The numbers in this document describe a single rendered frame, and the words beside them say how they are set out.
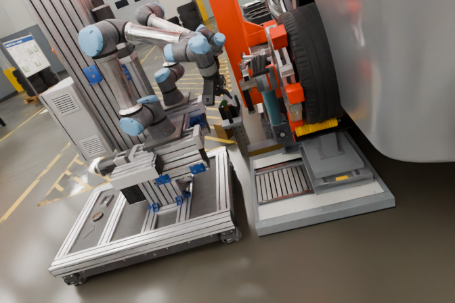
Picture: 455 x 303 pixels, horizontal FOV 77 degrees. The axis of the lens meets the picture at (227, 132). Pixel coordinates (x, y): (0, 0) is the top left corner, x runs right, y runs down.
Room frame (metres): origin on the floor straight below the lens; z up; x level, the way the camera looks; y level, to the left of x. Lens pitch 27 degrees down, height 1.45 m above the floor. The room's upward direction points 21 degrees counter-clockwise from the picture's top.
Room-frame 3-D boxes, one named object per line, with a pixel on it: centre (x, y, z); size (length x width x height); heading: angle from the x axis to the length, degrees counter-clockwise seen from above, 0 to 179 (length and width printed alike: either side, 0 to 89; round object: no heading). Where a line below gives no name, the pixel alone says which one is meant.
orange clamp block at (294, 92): (1.31, -0.38, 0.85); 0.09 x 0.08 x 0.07; 169
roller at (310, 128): (1.48, -0.51, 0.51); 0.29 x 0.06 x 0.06; 79
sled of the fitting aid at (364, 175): (1.59, -0.61, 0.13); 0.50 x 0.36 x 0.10; 169
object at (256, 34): (4.00, -1.00, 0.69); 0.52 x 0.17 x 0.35; 79
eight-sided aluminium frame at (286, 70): (1.62, -0.44, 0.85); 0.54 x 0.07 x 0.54; 169
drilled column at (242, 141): (2.31, -0.10, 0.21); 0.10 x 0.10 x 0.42; 79
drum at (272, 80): (1.64, -0.37, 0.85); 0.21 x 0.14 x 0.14; 79
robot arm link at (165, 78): (2.02, 0.27, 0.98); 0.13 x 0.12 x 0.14; 148
